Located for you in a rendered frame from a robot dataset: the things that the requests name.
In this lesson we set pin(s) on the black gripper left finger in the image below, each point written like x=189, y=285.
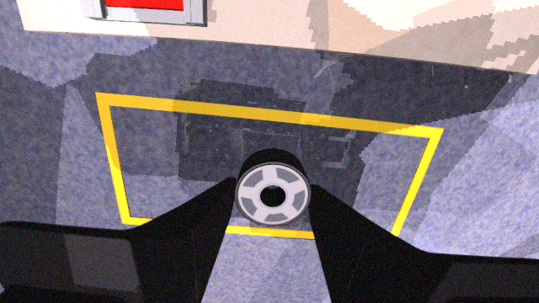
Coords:
x=167, y=259

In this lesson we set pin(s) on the black tyre with silver rim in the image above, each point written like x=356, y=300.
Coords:
x=272, y=207

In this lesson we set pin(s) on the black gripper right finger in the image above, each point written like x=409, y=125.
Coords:
x=364, y=263

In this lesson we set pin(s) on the yellow rectangular outline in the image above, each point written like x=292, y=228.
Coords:
x=105, y=100

